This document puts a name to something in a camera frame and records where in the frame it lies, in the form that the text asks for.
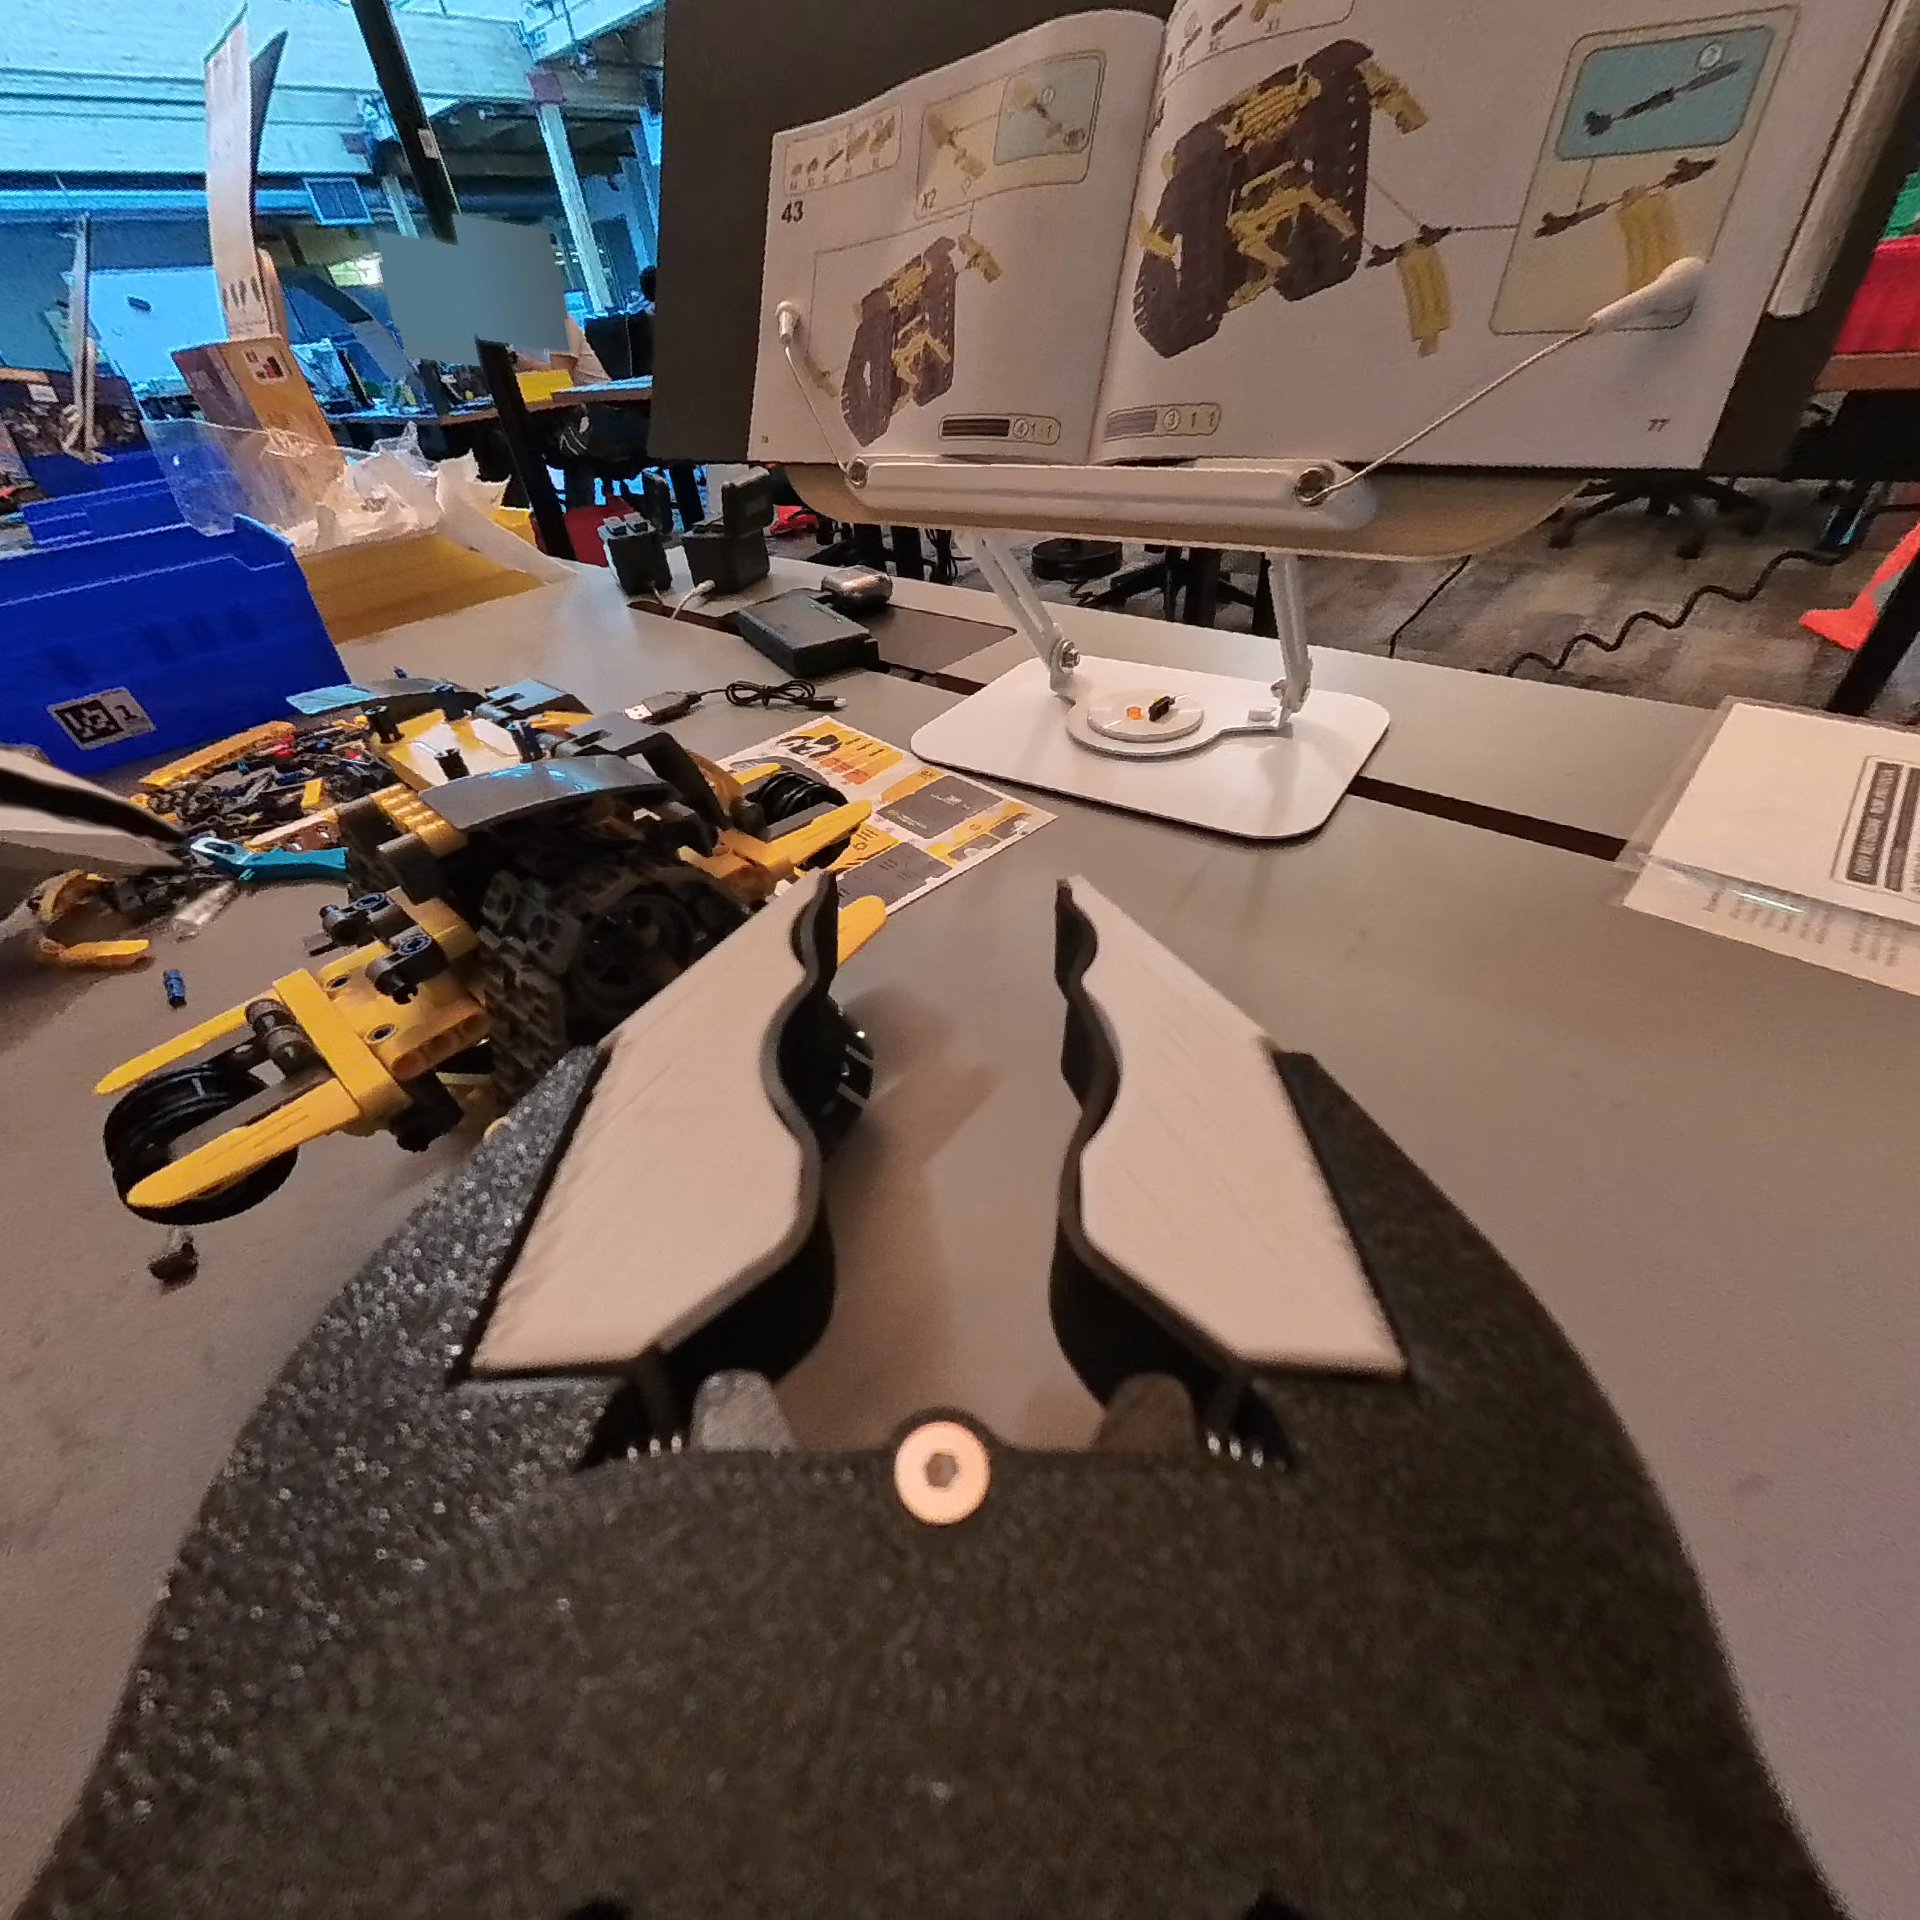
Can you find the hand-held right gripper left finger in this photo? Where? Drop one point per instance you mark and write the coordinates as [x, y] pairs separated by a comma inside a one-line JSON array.
[[662, 1184]]

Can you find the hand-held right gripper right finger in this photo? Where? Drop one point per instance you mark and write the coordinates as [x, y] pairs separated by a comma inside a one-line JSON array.
[[1220, 1172]]

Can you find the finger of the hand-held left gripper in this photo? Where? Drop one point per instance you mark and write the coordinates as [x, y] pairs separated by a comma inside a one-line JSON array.
[[76, 834]]

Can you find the yellow curved brick piece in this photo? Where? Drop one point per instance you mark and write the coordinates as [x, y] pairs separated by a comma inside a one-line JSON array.
[[98, 952]]

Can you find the small clear plastic piece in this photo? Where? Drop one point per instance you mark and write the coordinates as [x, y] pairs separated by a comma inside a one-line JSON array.
[[207, 908]]

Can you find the pile of small brick parts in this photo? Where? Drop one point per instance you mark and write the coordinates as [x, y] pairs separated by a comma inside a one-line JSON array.
[[255, 781]]

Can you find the teal brick tool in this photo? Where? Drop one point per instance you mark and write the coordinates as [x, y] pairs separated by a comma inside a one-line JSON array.
[[278, 866]]

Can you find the blue storage bin with tag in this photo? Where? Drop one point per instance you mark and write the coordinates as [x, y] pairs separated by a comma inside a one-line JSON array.
[[165, 629]]

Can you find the yellow black brick toy vehicle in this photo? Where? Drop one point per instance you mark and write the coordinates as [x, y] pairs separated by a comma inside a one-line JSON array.
[[569, 901]]

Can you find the clear acrylic holder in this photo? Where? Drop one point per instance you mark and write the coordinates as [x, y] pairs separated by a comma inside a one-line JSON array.
[[224, 475]]

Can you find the yellow storage bin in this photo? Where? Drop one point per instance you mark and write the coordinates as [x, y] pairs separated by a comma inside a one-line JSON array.
[[406, 587]]

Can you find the white book stand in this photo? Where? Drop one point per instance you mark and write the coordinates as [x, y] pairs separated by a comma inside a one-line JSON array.
[[1277, 751]]

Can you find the small black brick pin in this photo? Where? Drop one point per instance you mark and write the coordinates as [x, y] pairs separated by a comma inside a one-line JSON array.
[[177, 1258]]

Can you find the yellow sticker sheet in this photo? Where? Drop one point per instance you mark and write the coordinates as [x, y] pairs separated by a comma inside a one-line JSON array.
[[937, 810]]

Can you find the brown cardboard box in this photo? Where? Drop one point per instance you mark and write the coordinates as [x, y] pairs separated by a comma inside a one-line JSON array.
[[247, 389]]

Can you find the clear plastic bags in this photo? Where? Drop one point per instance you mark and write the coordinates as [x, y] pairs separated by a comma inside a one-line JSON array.
[[413, 482]]

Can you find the black power bank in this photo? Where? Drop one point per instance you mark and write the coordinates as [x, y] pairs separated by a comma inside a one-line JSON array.
[[804, 629]]

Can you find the small black battery charger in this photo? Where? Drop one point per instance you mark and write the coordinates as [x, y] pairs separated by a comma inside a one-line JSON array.
[[636, 559]]

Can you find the grey earbuds case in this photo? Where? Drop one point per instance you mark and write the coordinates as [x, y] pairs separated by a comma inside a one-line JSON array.
[[858, 587]]

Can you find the tall black battery charger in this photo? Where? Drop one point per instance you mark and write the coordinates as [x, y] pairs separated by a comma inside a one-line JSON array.
[[727, 547]]

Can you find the clear sign holder with paper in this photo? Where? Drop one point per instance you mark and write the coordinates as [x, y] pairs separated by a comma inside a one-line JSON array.
[[1785, 827]]

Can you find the white standing banner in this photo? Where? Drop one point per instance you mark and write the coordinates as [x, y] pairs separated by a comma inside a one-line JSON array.
[[234, 182]]

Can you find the open instruction booklet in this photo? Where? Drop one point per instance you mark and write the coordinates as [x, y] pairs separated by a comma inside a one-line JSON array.
[[1277, 376]]

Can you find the black office chair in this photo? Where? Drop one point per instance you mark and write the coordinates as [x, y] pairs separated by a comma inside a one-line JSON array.
[[1657, 504]]

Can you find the orange cone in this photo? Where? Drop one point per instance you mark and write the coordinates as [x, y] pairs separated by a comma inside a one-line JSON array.
[[1853, 615]]

